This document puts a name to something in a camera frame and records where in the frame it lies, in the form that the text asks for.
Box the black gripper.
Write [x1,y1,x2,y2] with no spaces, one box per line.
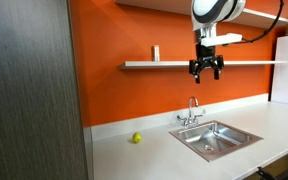
[188,44,226,85]

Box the orange soda can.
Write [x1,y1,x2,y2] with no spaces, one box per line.
[151,44,161,63]

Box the stainless steel sink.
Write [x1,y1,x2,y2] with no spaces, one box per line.
[168,119,264,164]

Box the white backsplash strip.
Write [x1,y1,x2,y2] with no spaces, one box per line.
[89,92,270,142]

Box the green lime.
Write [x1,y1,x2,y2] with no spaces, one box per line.
[132,131,143,145]

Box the dark wood cabinet panel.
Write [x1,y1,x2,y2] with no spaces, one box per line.
[0,0,89,180]

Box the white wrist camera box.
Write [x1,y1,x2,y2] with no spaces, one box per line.
[200,32,244,48]

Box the chrome faucet with handles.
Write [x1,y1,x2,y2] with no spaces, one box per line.
[176,96,207,130]

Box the thin white wall shelf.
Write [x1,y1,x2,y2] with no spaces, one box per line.
[117,59,288,71]

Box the thick white wall shelf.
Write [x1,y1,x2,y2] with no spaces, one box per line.
[114,0,288,30]

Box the black chair frame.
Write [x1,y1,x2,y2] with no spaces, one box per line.
[255,145,288,180]

